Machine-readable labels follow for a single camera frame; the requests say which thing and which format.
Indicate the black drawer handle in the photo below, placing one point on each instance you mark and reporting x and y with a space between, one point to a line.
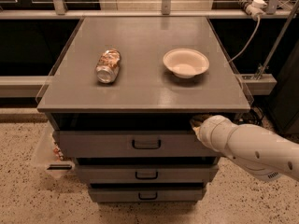
147 196
146 144
146 175

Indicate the metal diagonal strut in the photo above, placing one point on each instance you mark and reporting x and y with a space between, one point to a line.
262 67

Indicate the crushed soda can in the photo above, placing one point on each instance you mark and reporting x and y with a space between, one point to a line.
108 66

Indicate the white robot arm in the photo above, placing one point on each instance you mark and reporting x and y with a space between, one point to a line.
263 154

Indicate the grey drawer cabinet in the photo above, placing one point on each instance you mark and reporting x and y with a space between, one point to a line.
143 84

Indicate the grey middle drawer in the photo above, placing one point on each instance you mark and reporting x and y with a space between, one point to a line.
170 170

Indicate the white power strip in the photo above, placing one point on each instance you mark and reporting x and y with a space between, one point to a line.
254 8

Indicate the black bottom drawer handle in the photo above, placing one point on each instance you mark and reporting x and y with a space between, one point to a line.
147 196

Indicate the grey top drawer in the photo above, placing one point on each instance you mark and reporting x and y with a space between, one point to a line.
117 144

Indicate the grey drawer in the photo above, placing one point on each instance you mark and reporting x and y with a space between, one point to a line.
170 170
165 194
117 144

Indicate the white paper bowl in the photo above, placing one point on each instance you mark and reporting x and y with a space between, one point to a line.
186 63

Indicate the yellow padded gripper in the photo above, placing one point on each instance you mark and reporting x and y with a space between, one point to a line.
206 131

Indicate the dark cabinet at right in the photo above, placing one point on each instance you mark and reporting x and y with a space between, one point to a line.
283 102

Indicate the black middle drawer handle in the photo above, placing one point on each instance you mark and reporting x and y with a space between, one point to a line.
146 175

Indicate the clear plastic side bin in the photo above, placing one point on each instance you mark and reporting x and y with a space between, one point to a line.
48 157

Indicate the black top drawer handle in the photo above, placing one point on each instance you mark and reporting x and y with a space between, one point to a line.
146 144

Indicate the grey bottom drawer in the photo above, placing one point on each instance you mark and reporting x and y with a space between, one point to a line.
165 194

